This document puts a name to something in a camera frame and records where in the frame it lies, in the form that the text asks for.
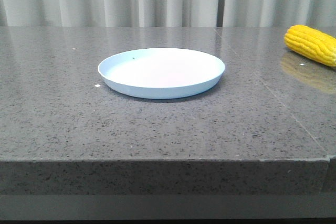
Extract yellow corn cob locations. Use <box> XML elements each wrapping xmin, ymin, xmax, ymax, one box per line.
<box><xmin>284</xmin><ymin>25</ymin><xmax>335</xmax><ymax>68</ymax></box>

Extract light blue round plate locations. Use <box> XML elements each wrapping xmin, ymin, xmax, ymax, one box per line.
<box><xmin>98</xmin><ymin>48</ymin><xmax>225</xmax><ymax>99</ymax></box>

